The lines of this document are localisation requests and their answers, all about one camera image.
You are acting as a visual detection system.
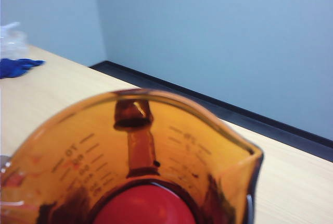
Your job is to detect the clear-tipped right gripper left finger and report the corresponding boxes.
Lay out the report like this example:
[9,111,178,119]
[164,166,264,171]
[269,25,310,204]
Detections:
[0,155,25,224]

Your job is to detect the clear-tipped right gripper right finger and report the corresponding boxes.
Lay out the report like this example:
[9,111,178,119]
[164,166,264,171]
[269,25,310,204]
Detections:
[245,194,254,224]

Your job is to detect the amber glass measuring cup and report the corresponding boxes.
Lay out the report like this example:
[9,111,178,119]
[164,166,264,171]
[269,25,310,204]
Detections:
[0,88,265,224]

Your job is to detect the black baseboard strip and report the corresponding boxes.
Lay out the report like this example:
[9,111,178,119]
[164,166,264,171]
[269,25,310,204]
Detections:
[88,60,333,163]

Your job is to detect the blue cloth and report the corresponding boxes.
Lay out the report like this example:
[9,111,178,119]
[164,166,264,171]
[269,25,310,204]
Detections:
[0,57,45,80]

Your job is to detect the clear plastic bag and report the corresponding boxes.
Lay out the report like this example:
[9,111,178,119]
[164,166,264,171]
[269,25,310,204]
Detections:
[0,21,29,60]

